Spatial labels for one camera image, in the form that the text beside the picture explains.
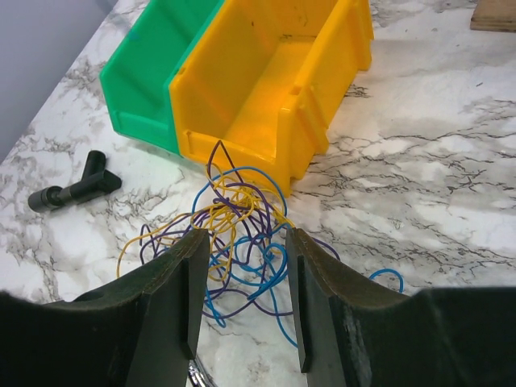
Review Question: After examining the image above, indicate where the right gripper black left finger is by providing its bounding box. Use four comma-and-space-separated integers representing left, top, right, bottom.
1, 230, 210, 386

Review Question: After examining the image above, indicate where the blue purple cable bundle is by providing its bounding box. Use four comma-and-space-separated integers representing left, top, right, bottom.
116, 139, 404, 350

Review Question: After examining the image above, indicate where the yellow plastic bin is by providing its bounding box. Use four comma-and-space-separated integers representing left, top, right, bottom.
169, 0, 373, 194

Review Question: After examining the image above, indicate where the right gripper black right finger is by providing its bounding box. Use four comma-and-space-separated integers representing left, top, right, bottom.
286, 228, 515, 386

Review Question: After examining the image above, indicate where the brown wooden board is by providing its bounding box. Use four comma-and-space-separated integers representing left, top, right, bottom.
470, 0, 516, 32

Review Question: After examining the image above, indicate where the silver open-end wrench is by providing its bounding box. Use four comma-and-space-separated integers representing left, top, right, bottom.
188, 357, 214, 387

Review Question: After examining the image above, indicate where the green plastic bin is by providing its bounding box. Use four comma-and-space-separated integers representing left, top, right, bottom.
100, 0, 223, 154

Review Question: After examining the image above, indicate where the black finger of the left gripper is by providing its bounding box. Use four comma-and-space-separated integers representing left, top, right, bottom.
27, 150, 122, 212

